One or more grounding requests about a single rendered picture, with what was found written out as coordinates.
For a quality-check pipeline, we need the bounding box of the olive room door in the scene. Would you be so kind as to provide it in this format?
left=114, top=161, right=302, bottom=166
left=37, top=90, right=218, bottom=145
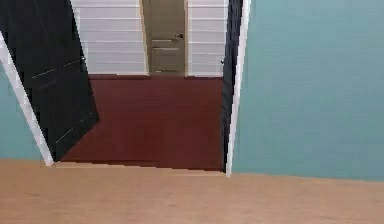
left=142, top=0, right=186, bottom=76

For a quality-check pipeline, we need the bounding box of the black room door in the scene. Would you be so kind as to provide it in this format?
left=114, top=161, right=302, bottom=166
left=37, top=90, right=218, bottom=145
left=0, top=0, right=100, bottom=163

